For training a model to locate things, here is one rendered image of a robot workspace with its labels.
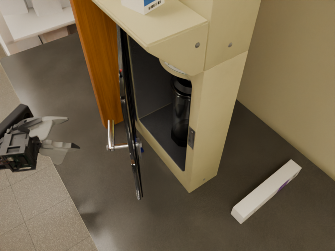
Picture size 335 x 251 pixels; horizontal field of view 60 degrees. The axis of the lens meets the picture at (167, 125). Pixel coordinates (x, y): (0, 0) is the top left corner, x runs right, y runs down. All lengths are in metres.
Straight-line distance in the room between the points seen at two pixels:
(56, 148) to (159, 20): 0.44
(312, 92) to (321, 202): 0.33
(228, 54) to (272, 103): 0.57
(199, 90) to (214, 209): 0.43
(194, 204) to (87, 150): 0.40
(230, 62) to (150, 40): 0.20
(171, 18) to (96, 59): 0.43
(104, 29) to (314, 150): 0.76
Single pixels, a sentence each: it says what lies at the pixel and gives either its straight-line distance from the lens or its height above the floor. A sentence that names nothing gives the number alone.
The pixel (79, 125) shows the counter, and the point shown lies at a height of 0.94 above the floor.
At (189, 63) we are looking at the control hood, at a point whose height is 1.44.
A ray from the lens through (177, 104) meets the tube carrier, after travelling 0.77.
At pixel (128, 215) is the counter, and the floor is 0.94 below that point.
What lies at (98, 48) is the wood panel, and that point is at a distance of 0.85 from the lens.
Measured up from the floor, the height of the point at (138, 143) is 1.21.
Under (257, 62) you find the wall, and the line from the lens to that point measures 1.07.
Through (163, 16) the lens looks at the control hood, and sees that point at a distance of 0.48.
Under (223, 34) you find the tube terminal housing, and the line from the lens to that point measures 0.51.
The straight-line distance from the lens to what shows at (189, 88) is 0.73.
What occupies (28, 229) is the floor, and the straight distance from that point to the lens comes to 2.04.
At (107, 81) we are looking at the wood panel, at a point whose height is 1.14.
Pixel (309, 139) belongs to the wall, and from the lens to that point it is 1.07.
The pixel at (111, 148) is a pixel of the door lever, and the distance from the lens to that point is 0.68.
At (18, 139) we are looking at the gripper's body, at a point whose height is 1.23.
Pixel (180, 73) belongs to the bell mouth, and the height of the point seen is 1.33.
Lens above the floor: 1.75
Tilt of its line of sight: 50 degrees down
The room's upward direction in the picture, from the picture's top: straight up
